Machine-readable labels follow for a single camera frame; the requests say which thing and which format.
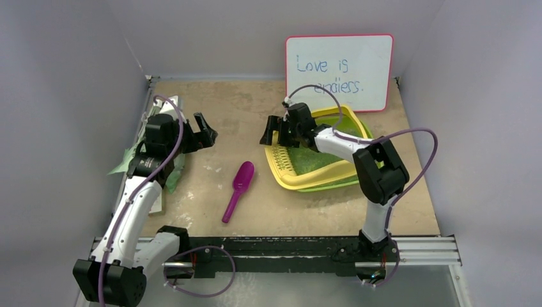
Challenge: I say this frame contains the yellow sifting litter tray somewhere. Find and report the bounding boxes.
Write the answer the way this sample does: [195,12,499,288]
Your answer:
[264,106,362,191]

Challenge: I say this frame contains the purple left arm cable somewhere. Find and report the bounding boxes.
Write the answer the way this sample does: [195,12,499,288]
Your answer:
[96,95,185,307]

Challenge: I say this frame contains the pink framed whiteboard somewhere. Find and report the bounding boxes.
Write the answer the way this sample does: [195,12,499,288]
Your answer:
[285,34,394,113]

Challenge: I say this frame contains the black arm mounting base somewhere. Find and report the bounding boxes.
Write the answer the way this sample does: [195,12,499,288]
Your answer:
[159,226,399,283]

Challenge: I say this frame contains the green cat litter bag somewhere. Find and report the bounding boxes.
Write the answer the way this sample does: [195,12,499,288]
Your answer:
[107,95,187,195]

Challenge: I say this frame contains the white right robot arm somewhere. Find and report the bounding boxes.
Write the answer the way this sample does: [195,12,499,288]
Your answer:
[259,103,410,260]

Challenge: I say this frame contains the purple plastic litter scoop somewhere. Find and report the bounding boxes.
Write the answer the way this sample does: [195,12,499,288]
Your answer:
[221,161,255,223]

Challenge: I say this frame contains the small white red card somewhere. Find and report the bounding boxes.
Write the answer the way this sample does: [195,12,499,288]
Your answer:
[149,193,164,215]

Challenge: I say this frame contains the green cat litter granules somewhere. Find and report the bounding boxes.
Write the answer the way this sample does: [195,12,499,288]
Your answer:
[287,147,341,175]

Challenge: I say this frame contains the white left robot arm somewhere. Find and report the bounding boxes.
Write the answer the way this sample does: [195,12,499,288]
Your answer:
[72,111,218,306]

